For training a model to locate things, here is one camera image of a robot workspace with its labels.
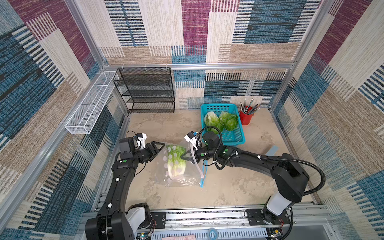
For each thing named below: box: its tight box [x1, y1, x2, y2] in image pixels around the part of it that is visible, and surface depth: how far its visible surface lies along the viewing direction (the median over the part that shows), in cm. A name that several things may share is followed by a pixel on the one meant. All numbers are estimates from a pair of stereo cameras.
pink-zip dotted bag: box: [153, 142, 205, 187], surface depth 77 cm
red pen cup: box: [239, 105, 255, 126], surface depth 110 cm
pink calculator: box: [161, 235, 197, 240], surface depth 70 cm
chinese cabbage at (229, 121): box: [218, 111, 239, 131], surface depth 103 cm
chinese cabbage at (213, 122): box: [204, 111, 224, 134], surface depth 104 cm
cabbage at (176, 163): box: [166, 144, 186, 180], surface depth 77 cm
